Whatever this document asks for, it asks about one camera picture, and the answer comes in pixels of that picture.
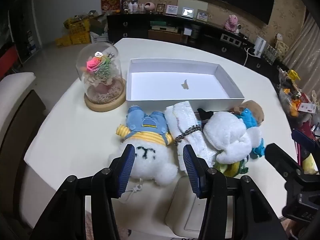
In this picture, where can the white knitted towel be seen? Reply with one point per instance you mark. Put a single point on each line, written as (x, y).
(180, 115)

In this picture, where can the white plush bear blue overalls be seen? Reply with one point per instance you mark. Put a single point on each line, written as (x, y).
(150, 160)

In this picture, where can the pink plush toy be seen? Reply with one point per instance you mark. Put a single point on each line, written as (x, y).
(231, 23)

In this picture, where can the beige curtain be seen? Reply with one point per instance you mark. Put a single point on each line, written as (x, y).
(305, 45)

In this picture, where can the silver triple frame panel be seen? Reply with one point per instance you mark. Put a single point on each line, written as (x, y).
(230, 40)

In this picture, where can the turquoise doll garment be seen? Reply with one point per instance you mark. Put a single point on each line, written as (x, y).
(247, 118)

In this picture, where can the grey container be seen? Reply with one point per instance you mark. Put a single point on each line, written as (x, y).
(195, 32)

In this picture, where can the silver photo frame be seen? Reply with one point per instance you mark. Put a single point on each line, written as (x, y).
(187, 12)

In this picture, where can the white chair back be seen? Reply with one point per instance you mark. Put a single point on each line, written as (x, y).
(180, 210)

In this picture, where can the dark navy box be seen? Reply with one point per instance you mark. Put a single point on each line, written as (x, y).
(303, 136)

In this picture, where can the yellow plastic crate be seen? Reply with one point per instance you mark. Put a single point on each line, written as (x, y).
(63, 41)
(77, 25)
(80, 38)

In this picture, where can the row of small bottles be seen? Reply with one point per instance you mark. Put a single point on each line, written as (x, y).
(132, 7)

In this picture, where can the white photo frame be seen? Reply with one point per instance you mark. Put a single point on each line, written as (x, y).
(171, 10)

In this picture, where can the yellow plastic toy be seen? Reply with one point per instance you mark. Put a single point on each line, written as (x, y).
(293, 75)

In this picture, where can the open cardboard box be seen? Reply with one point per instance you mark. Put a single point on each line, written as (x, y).
(96, 22)

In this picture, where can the blue white carton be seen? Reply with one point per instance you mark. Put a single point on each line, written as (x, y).
(31, 42)

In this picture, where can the brown cardboard box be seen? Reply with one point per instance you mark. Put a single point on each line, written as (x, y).
(163, 37)

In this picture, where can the small black photo frame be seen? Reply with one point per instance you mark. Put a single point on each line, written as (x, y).
(160, 8)

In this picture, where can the red object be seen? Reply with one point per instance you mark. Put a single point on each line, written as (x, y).
(7, 56)

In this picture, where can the wooden photo frame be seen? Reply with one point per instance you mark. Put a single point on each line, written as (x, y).
(202, 15)

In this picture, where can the clear bag of snacks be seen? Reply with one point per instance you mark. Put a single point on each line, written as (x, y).
(290, 100)

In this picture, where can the glass dome with rainbow rose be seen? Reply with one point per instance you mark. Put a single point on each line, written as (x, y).
(100, 80)

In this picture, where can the black tv cabinet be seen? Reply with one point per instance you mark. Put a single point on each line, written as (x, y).
(135, 27)

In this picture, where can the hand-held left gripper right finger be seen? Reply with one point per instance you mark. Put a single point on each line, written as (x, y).
(192, 172)

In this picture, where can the red white small box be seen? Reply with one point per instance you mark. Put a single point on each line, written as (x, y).
(307, 107)

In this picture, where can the white plush animal toy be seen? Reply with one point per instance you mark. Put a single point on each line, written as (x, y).
(225, 137)

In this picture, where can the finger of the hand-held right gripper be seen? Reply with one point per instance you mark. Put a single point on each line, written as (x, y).
(280, 157)

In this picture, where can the yellow green crochet piece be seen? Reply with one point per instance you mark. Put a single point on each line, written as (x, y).
(235, 168)

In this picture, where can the green book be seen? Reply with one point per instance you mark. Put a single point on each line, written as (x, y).
(158, 23)

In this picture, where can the white cardboard box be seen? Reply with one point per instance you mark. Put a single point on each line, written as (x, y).
(170, 85)

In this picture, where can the yellow package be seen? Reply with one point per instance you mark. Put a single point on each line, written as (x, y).
(310, 163)

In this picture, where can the white media player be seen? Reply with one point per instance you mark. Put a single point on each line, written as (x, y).
(165, 29)

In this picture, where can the small white camera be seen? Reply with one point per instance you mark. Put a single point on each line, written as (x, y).
(240, 28)

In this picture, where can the white water dispenser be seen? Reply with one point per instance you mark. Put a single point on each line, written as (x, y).
(260, 46)

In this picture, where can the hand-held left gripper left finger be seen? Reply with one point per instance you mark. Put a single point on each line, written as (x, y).
(126, 172)

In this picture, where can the white brown dining chair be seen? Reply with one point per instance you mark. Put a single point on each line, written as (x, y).
(15, 87)

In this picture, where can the pink round ornament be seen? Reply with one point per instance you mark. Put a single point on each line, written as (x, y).
(150, 7)

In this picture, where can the set of clear glass cups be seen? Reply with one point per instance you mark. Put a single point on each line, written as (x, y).
(270, 53)

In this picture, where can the white plastic basket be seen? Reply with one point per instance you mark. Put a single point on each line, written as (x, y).
(98, 38)

